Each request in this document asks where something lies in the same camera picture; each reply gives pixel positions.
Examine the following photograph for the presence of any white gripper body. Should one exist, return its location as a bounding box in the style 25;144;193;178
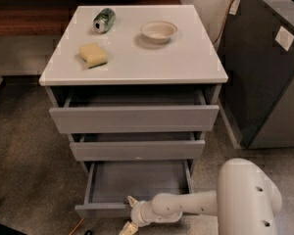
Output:
130;201;158;227

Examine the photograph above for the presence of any grey bottom drawer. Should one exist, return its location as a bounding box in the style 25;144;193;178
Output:
75;160;193;218

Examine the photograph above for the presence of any grey drawer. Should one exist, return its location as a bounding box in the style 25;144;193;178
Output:
75;160;193;218
48;88;221;135
70;132;205;162

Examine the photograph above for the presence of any yellow sponge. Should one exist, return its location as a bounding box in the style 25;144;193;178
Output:
78;43;108;68

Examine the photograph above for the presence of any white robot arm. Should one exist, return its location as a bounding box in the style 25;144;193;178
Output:
119;158;282;235

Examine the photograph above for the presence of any grey middle drawer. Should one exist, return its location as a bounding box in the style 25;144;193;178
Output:
70;132;205;162

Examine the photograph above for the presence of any grey top drawer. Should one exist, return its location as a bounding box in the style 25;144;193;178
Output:
48;88;221;135

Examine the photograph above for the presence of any grey drawer cabinet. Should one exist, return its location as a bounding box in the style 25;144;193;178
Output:
38;4;229;181

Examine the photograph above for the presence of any white paper bowl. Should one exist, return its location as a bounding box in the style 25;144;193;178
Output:
140;21;177;44

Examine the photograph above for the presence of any green soda can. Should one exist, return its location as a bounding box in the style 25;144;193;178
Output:
93;8;116;33

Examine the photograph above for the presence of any dark grey counter cabinet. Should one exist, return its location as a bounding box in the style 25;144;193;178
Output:
218;0;294;149

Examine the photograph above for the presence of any brown wooden bench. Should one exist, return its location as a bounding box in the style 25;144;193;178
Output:
0;0;181;36

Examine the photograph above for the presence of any white paper label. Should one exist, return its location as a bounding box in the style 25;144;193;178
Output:
275;26;294;51

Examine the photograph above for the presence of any white cable tag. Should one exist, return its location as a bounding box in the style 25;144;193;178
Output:
229;0;240;16

